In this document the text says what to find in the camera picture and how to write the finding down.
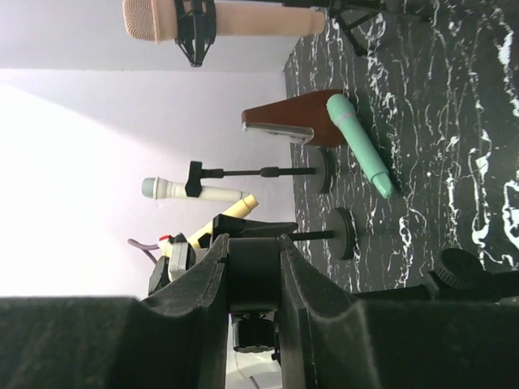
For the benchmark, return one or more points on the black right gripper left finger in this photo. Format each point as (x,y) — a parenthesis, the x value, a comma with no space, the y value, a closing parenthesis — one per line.
(177,338)

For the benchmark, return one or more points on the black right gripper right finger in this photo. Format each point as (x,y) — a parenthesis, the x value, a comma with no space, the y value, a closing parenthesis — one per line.
(393,344)

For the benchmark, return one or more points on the black round-base clip stand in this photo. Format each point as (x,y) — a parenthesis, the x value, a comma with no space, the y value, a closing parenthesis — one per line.
(338,232)
(320,166)

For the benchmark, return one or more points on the yellow microphone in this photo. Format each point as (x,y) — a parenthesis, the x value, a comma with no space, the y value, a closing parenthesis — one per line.
(231,219)

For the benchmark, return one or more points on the white microphone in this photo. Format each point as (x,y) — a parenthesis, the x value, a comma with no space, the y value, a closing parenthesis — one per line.
(159,188)

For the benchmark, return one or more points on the mint green microphone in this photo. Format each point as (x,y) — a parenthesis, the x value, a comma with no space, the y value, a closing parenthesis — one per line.
(343,115)

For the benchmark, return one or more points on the pink microphone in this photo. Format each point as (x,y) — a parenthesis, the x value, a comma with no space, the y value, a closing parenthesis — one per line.
(160,20)

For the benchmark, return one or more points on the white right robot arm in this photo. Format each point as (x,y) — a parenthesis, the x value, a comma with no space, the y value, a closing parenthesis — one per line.
(251,368)

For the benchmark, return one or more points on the brown wooden metronome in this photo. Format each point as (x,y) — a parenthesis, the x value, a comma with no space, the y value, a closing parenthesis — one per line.
(305,112)

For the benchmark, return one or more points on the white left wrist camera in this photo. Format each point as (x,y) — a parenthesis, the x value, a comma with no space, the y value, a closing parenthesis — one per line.
(180,254)

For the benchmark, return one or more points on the black tripod shock-mount stand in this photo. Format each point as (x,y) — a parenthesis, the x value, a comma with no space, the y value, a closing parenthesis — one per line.
(197,24)

